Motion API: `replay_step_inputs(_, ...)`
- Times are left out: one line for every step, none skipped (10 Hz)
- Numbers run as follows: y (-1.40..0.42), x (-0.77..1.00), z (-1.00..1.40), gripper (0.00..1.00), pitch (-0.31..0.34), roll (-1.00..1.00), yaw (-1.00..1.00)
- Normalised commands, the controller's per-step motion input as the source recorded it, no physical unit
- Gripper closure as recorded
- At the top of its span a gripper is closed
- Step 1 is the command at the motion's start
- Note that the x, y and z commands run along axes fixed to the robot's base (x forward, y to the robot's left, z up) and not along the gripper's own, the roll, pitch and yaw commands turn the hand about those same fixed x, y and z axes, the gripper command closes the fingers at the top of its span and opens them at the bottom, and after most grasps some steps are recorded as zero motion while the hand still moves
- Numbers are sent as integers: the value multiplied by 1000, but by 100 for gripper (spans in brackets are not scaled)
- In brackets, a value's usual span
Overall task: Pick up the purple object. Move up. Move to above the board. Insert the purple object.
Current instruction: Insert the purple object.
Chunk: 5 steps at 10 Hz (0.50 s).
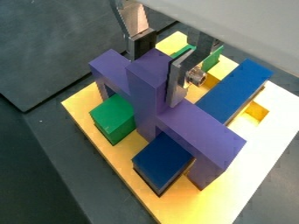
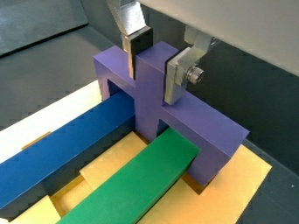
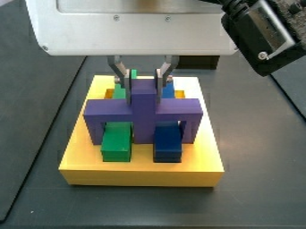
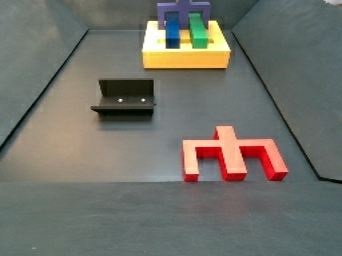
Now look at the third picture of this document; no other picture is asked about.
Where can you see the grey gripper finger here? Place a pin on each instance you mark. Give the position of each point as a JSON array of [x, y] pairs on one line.
[[123, 74], [163, 72]]

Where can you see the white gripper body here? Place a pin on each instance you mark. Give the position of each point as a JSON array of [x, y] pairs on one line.
[[128, 27]]

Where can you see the purple m-shaped block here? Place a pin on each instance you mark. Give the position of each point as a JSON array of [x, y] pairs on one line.
[[144, 112]]

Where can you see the yellow slotted board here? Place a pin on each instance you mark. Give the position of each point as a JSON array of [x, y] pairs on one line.
[[199, 169]]

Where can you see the blue bar block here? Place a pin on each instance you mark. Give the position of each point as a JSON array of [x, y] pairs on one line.
[[167, 142]]

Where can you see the green bar block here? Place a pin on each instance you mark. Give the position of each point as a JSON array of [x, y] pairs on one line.
[[116, 142]]

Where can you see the black angle bracket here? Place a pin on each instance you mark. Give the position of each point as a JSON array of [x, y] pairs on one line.
[[203, 62]]

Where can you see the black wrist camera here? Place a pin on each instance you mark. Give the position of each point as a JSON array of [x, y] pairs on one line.
[[267, 29]]

